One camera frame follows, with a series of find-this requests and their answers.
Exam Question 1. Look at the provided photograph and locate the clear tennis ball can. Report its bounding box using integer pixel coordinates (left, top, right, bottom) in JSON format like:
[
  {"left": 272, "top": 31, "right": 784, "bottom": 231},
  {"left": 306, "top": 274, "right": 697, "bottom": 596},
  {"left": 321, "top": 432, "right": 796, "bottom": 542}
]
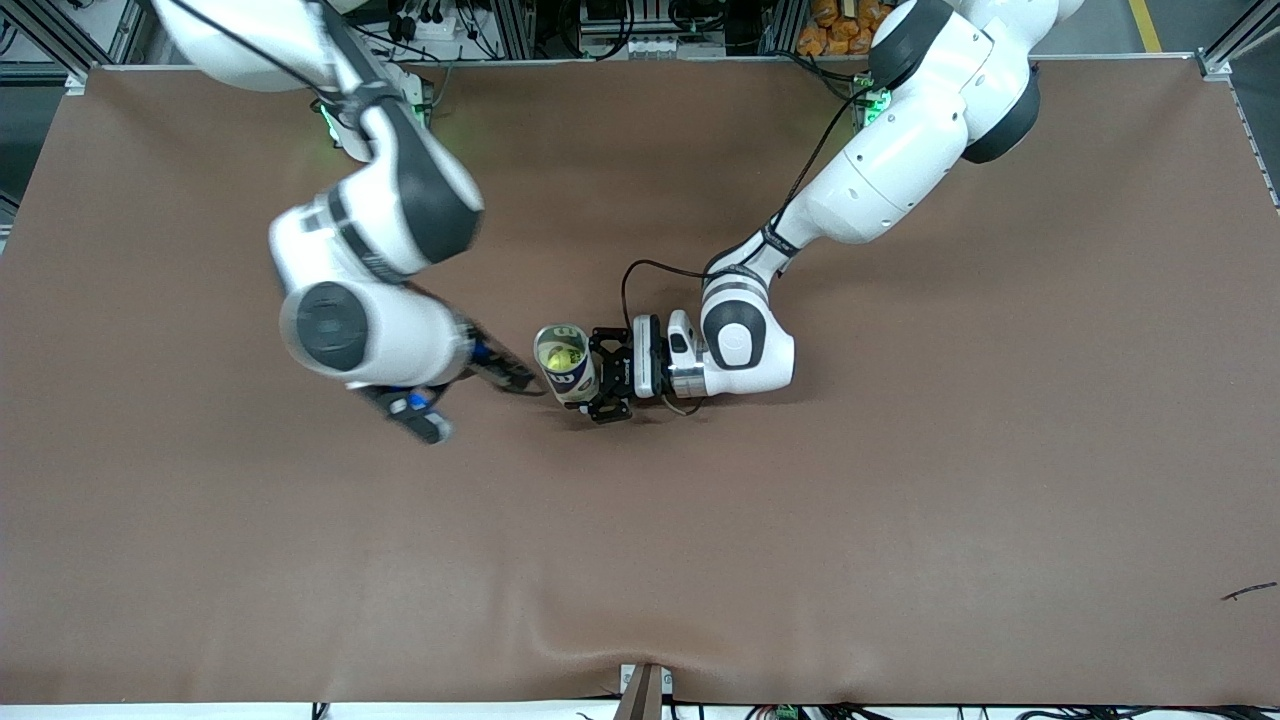
[{"left": 533, "top": 322, "right": 602, "bottom": 406}]

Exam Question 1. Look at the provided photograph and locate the yellow tennis ball black print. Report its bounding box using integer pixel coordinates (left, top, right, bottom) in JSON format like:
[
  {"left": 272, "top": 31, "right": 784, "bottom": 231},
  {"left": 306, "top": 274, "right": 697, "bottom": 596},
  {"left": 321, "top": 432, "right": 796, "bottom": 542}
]
[{"left": 538, "top": 337, "right": 589, "bottom": 374}]

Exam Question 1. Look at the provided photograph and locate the brown table cover mat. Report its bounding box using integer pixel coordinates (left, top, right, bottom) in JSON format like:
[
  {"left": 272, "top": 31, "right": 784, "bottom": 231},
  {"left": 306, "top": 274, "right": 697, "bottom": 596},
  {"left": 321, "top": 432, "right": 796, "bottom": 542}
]
[{"left": 0, "top": 58, "right": 1280, "bottom": 706}]

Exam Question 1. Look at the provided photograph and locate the white terminal block strip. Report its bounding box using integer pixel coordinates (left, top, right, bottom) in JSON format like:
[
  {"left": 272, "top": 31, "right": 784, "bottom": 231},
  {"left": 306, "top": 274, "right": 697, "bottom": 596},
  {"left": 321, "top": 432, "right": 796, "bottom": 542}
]
[{"left": 622, "top": 33, "right": 728, "bottom": 61}]

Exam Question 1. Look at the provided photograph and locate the white power strip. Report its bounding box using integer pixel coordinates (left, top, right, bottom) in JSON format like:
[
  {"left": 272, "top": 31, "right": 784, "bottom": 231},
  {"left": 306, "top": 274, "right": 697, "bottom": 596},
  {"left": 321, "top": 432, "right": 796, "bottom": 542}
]
[{"left": 385, "top": 0, "right": 501, "bottom": 61}]

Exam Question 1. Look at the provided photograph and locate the orange bags pile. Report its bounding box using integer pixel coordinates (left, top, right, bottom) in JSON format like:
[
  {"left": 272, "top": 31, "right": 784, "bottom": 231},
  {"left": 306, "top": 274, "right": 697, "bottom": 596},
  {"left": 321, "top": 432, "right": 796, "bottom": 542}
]
[{"left": 797, "top": 0, "right": 886, "bottom": 56}]

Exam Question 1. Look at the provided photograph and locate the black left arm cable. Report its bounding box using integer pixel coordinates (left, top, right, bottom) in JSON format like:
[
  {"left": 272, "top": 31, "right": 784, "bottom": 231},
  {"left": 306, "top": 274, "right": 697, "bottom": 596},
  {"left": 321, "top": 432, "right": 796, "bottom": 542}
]
[{"left": 620, "top": 78, "right": 883, "bottom": 416}]

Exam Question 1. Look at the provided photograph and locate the aluminium table edge rail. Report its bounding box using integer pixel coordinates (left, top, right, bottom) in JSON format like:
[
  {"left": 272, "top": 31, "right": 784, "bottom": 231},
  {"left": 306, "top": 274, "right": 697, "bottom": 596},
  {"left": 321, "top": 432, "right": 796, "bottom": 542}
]
[{"left": 88, "top": 55, "right": 1233, "bottom": 76}]

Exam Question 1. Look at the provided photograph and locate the metal mounting post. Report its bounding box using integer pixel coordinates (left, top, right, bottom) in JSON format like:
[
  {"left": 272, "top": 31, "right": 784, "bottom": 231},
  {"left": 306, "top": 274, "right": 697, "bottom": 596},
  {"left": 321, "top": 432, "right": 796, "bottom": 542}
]
[{"left": 613, "top": 662, "right": 674, "bottom": 720}]

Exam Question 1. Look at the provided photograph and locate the aluminium frame strut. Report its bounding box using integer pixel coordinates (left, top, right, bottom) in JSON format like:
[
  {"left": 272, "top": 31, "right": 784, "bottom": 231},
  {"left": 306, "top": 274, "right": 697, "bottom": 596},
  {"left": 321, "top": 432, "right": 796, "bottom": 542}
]
[{"left": 1197, "top": 0, "right": 1280, "bottom": 81}]

